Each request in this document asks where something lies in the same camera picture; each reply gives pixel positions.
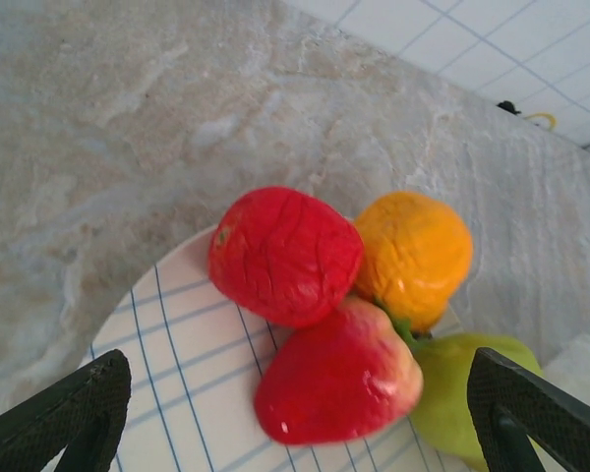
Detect green pear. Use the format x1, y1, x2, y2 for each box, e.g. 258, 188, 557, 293
407, 332, 547, 472

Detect orange pear-shaped fruit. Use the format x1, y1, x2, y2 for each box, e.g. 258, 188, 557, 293
353, 190, 474, 337

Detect red tomato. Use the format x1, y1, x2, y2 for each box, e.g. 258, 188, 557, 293
207, 185, 365, 329

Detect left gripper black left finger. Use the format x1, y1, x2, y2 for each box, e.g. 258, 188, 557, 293
0, 348, 132, 472

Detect red toy strawberry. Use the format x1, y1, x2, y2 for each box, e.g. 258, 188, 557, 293
254, 294, 425, 446

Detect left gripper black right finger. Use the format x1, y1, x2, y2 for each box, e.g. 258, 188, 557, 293
466, 346, 590, 472

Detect white plate with blue grid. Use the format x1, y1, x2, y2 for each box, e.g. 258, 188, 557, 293
78, 223, 473, 472

